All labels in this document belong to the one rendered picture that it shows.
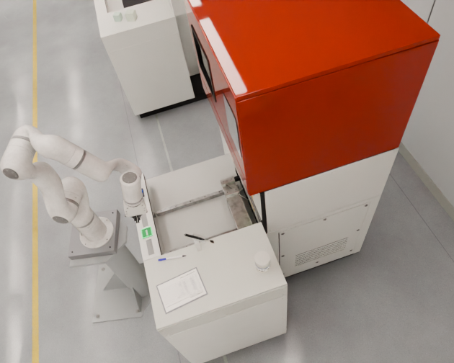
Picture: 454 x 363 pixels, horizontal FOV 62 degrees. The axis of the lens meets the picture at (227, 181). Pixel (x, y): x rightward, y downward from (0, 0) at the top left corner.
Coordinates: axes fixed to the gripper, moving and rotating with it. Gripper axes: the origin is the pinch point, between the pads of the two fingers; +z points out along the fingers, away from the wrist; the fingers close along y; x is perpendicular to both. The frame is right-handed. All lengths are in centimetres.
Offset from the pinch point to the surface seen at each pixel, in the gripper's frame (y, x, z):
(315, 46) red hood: -71, 2, -87
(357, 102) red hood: -87, 15, -70
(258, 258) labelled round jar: -49, 38, -5
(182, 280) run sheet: -15.2, 32.0, 11.7
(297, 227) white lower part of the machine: -84, 16, 18
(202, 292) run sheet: -22.7, 40.6, 10.1
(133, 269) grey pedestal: 8, -10, 72
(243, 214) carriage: -55, 3, 12
